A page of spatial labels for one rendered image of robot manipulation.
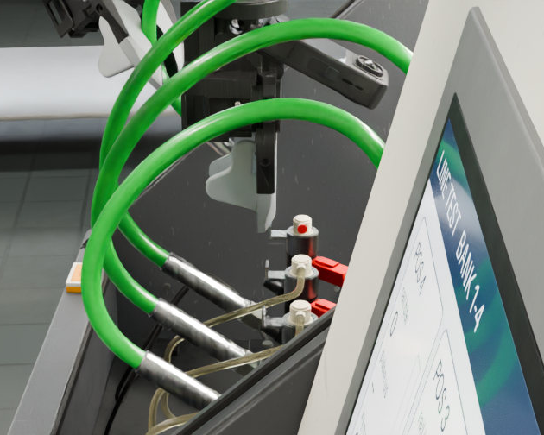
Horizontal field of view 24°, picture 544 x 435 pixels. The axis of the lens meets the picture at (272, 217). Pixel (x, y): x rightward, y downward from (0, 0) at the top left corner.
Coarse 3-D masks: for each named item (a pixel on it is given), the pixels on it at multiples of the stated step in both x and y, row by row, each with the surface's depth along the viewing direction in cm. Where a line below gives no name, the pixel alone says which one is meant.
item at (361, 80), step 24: (264, 24) 104; (264, 48) 102; (288, 48) 102; (312, 48) 102; (336, 48) 104; (312, 72) 102; (336, 72) 102; (360, 72) 102; (384, 72) 105; (360, 96) 103
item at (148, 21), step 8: (152, 0) 116; (160, 0) 117; (144, 8) 117; (152, 8) 116; (144, 16) 117; (152, 16) 117; (144, 24) 117; (152, 24) 117; (144, 32) 118; (152, 32) 118; (152, 40) 118; (176, 104) 119
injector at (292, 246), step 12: (288, 228) 111; (312, 228) 111; (288, 240) 110; (300, 240) 109; (312, 240) 110; (288, 252) 110; (300, 252) 110; (312, 252) 110; (288, 264) 111; (276, 288) 112
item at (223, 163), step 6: (234, 138) 109; (240, 138) 109; (246, 138) 109; (252, 138) 109; (276, 138) 110; (234, 144) 109; (276, 144) 110; (228, 156) 110; (216, 162) 110; (222, 162) 110; (228, 162) 110; (210, 168) 110; (216, 168) 110; (222, 168) 110; (210, 174) 110
